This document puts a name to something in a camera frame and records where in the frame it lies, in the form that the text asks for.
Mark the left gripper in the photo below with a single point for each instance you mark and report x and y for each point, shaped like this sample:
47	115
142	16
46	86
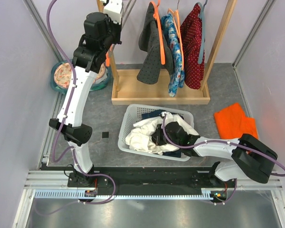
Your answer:
115	30

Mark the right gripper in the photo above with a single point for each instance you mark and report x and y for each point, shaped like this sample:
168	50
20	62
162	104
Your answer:
159	137

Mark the white pleated skirt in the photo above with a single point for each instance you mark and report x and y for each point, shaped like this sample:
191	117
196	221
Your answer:
140	137

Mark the dark blue denim skirt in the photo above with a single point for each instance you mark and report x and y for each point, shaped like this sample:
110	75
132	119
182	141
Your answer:
157	113

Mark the orange hanger of denim skirt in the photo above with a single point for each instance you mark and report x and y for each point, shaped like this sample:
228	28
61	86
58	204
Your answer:
108	56

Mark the grey dotted skirt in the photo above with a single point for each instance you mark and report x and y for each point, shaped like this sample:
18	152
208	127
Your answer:
149	42

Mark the orange hanger of grey skirt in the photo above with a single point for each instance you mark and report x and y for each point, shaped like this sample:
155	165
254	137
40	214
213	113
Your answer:
158	21

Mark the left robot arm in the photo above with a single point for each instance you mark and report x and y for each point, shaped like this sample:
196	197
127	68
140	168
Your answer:
101	31

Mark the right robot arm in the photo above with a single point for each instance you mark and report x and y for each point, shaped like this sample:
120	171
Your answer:
245	156

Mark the orange hanger of floral skirt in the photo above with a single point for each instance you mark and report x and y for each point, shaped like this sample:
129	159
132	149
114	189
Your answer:
176	21

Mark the blue floral skirt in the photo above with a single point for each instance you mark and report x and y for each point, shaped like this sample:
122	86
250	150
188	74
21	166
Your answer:
177	79

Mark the red polka dot skirt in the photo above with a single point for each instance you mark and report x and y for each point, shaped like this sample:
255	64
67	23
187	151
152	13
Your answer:
190	31

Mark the blue-grey hanger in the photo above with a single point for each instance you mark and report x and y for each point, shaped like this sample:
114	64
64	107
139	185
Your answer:
203	31

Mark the white plastic laundry basket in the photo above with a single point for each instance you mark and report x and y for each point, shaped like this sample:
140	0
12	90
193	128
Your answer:
133	115

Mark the small black square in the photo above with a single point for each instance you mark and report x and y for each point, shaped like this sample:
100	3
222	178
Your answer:
105	134

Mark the wooden clothes rack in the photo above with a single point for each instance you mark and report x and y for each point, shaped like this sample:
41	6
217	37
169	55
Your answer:
127	90

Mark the teal basket with floral cloth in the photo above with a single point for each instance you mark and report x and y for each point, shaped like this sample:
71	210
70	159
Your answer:
61	76

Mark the orange folded cloth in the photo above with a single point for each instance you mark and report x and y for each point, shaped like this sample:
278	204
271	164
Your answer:
232	122

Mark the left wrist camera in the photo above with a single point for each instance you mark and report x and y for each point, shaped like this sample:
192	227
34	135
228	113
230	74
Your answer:
114	9

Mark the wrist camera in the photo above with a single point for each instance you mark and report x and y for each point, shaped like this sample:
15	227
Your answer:
167	115
114	9

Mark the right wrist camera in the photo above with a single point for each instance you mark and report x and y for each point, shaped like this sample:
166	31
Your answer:
167	115

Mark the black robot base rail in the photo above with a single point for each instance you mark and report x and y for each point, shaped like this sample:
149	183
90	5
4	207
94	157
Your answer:
195	177

